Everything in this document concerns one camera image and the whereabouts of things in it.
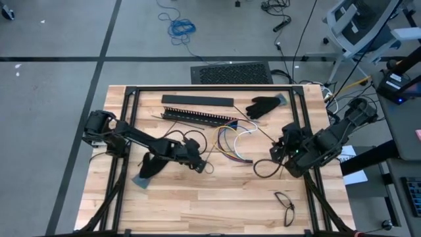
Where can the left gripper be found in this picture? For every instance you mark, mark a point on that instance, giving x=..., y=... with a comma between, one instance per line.
x=187, y=151

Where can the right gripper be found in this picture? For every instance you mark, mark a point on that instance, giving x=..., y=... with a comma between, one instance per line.
x=301, y=154

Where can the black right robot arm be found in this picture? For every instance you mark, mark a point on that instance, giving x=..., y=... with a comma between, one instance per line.
x=332, y=138

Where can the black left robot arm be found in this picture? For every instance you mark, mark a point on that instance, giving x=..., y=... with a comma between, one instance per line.
x=144, y=140

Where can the black work glove grey cuff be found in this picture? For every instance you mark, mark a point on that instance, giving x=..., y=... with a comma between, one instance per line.
x=263, y=106
x=151, y=169

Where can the black eyeglasses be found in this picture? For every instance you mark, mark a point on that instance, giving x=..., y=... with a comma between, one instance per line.
x=291, y=206

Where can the black raceway cover strip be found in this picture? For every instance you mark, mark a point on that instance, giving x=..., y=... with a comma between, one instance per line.
x=197, y=100

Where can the white paper sheet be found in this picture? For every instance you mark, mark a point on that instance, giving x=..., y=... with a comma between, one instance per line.
x=356, y=177

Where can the black desk crossbar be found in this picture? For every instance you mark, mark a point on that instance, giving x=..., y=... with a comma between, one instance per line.
x=368, y=158

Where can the black perforated case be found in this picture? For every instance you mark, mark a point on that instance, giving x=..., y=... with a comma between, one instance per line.
x=233, y=74

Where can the grey desk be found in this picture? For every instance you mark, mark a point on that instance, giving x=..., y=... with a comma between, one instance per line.
x=404, y=125
x=399, y=171

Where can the black box with labels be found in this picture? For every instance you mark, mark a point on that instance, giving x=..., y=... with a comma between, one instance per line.
x=391, y=87

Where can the black caster wheel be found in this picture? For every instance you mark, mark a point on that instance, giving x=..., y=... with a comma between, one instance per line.
x=387, y=225

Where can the black keyboard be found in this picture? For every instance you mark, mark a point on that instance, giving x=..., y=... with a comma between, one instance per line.
x=412, y=197

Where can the grey office chair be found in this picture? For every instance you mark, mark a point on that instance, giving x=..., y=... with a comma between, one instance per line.
x=348, y=19

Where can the small black floor object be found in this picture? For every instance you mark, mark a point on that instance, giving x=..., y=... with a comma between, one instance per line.
x=8, y=13
x=237, y=3

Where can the black stand pole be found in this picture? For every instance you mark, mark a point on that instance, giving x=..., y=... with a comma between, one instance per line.
x=406, y=62

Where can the black aluminium frame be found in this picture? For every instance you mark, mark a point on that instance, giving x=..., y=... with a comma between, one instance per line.
x=213, y=88

